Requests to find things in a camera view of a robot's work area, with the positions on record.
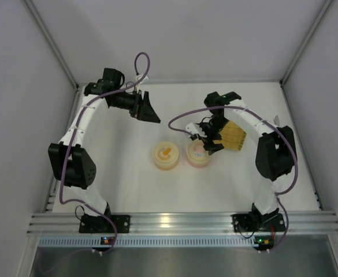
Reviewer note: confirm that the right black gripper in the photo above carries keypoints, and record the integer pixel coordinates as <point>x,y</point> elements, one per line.
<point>210,135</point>

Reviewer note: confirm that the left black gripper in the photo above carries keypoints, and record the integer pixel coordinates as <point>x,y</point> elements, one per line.
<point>139,104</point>

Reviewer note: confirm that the cream lid pink knob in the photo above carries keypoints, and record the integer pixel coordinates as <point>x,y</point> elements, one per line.
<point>196,151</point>

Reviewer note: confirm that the cream lid orange knob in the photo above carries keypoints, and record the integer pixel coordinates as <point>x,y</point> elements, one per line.
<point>165,152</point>

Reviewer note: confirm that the metal tongs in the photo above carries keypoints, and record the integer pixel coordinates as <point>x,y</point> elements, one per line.
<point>277,120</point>

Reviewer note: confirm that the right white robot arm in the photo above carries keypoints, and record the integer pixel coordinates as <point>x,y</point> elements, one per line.
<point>275,160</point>

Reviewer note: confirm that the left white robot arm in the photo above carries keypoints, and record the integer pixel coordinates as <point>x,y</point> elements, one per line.
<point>71,163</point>

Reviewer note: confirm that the pink lunch bowl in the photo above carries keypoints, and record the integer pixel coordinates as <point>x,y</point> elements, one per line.
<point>198,163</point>

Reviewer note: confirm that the yellow lunch bowl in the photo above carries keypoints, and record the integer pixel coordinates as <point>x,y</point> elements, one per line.
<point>166,166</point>

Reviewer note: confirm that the yellow woven tray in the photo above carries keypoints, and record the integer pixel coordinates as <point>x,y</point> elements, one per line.
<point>232,136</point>

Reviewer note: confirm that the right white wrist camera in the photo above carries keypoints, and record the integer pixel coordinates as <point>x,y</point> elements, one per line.
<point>193,131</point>

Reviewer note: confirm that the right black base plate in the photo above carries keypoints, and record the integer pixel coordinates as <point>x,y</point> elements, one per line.
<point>250,222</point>

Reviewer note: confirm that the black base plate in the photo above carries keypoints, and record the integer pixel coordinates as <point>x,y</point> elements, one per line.
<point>250,222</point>
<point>98,225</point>

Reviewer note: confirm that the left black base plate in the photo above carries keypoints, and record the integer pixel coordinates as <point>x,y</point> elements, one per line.
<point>98,225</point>

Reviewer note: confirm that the aluminium mounting rail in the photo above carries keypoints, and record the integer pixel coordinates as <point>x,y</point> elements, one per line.
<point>221,223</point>

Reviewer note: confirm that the left aluminium frame post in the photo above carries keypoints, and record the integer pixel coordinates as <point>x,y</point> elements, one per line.
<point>46,34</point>

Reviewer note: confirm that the aluminium frame post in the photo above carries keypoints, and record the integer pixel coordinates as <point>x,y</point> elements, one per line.
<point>46,34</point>
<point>307,39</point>

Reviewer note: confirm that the slotted grey cable duct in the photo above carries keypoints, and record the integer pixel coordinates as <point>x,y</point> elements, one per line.
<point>146,241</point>

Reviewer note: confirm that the right aluminium frame post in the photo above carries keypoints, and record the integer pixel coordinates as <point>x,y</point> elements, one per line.
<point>307,39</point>

